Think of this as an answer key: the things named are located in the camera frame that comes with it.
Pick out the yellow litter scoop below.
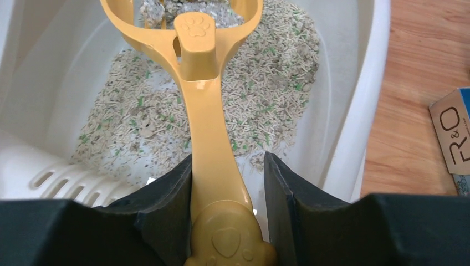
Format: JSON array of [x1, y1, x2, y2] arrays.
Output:
[[101, 1, 277, 265]]

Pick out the blue and tan box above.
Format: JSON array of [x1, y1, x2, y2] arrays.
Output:
[[428, 87, 469, 197]]

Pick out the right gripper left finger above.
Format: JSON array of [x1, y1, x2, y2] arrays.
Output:
[[98, 156, 192, 265]]

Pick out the cat litter granules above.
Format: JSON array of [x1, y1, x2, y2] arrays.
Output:
[[71, 1, 320, 182]]

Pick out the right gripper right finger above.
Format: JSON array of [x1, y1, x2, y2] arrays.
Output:
[[263, 152, 349, 265]]

